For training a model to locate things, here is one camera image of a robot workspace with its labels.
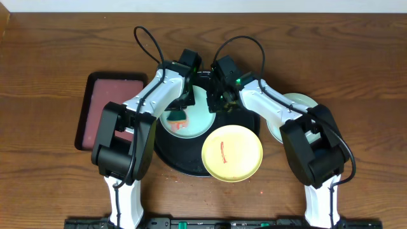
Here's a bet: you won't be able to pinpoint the green yellow sponge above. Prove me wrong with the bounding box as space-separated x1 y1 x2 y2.
167 110 187 123

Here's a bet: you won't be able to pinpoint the yellow plate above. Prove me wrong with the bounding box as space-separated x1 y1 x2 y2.
202 125 263 183

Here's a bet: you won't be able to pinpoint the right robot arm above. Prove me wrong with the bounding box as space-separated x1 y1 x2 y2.
209 71 355 228

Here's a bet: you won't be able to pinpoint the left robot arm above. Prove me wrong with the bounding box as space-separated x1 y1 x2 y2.
91 61 200 228

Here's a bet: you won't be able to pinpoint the light blue plate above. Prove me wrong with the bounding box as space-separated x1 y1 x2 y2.
267 93 321 144
160 85 216 139

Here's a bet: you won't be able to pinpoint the rectangular dark red tray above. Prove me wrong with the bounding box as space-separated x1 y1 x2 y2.
74 71 148 151

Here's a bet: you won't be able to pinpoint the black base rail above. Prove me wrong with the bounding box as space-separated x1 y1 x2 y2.
64 218 383 229

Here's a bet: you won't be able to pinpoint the round black tray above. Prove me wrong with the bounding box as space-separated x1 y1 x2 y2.
155 71 260 177

